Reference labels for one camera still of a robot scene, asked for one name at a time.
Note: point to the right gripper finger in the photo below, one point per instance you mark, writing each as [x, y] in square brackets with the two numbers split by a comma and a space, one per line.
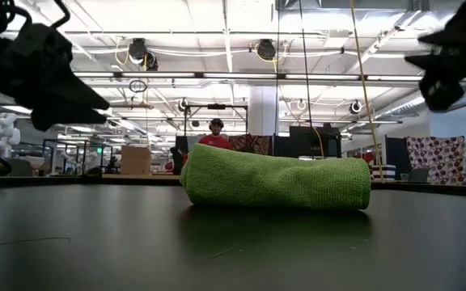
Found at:
[441, 94]
[459, 62]

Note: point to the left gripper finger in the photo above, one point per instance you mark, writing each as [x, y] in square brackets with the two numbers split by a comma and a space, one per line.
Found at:
[63, 118]
[63, 93]

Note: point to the green microfibre towel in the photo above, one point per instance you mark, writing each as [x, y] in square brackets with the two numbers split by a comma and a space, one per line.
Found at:
[277, 178]

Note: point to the glass display cabinet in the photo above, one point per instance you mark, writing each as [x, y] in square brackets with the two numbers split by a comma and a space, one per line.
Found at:
[87, 159]

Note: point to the white robot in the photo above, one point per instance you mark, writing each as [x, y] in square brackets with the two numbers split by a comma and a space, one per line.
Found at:
[4, 133]

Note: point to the circle patterned cloth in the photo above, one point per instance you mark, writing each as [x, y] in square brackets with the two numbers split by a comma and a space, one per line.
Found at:
[435, 157]

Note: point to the dark partition screen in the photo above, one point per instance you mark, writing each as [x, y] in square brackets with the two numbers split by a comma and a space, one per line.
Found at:
[396, 155]

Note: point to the cardboard box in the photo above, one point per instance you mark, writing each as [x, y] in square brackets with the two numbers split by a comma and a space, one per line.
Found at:
[136, 159]

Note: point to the dark laptop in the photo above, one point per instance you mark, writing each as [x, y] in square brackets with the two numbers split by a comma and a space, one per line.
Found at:
[419, 175]

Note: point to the striped container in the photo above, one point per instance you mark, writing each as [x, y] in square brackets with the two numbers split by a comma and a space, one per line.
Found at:
[388, 171]

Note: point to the black monitor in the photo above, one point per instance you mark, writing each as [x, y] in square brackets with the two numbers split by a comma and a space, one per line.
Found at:
[306, 141]

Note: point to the person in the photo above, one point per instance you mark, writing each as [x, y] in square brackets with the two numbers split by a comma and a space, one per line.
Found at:
[216, 141]

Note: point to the long LED light bar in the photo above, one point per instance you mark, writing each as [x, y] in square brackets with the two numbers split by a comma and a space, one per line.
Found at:
[237, 76]

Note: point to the white building column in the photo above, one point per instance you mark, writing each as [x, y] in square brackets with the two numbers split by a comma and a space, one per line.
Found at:
[263, 113]

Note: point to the brown patterned cloth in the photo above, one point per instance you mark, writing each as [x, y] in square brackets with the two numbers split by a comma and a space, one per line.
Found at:
[253, 143]

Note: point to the silver ventilation duct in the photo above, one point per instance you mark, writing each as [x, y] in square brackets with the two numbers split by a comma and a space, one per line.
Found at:
[403, 106]

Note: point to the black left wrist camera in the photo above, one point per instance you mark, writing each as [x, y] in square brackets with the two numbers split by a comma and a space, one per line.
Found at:
[43, 44]

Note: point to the black aluminium table frame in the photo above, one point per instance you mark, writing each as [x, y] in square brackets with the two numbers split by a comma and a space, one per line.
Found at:
[35, 182]

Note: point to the black camera stand frame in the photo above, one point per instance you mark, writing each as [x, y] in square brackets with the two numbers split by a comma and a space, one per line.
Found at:
[217, 106]

